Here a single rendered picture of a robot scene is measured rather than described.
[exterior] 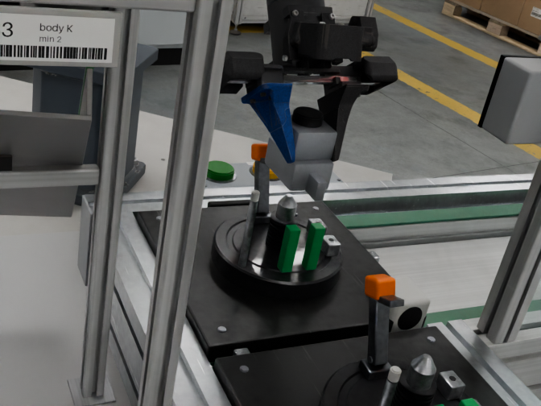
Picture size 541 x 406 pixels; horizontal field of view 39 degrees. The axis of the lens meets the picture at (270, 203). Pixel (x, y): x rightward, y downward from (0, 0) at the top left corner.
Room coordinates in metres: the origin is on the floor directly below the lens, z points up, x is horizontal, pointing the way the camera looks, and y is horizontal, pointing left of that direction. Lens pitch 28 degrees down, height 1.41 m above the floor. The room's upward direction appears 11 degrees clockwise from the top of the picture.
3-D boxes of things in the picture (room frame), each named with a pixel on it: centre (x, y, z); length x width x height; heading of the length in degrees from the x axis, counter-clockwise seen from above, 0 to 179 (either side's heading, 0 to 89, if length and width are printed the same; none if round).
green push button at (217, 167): (0.90, 0.07, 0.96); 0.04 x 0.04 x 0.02
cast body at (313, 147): (0.69, -0.02, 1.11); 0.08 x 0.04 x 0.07; 30
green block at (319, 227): (0.67, -0.05, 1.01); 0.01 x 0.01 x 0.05; 29
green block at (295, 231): (0.66, -0.03, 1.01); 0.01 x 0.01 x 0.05; 29
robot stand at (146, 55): (0.99, 0.28, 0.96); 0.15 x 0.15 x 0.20; 83
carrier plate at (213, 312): (0.70, -0.02, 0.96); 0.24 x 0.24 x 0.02; 29
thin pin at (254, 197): (0.65, 0.02, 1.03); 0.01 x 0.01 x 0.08
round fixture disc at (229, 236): (0.70, -0.02, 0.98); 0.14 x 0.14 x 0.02
